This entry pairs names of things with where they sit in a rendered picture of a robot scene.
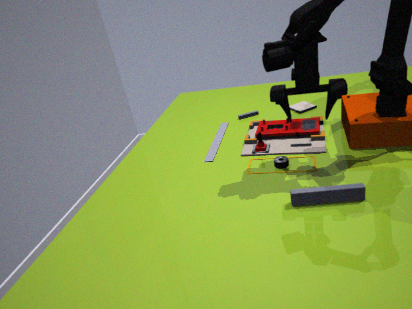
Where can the white flat square plate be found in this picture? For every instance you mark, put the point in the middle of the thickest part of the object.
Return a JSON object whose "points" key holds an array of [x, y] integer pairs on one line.
{"points": [[302, 107]]}

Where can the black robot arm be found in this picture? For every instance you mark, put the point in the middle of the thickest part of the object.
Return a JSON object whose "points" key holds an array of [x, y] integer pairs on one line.
{"points": [[388, 72]]}

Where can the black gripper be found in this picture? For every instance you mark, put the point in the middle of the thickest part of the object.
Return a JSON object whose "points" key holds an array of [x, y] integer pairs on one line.
{"points": [[307, 81]]}

